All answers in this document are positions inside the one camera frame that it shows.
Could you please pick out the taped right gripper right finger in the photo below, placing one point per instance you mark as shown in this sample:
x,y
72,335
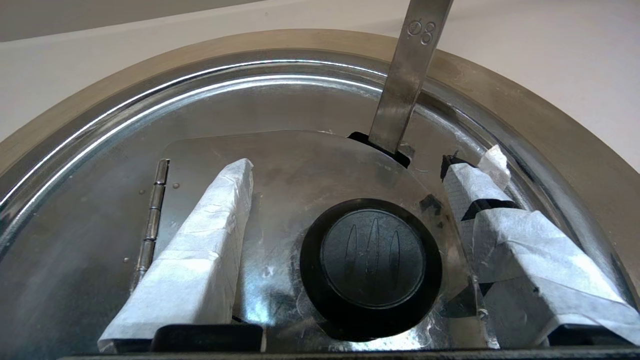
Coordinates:
x,y
530,260

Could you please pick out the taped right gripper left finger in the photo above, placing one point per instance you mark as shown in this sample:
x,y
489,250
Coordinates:
x,y
195,265

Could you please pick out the steel pot lid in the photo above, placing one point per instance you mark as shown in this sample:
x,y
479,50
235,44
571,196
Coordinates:
x,y
100,210

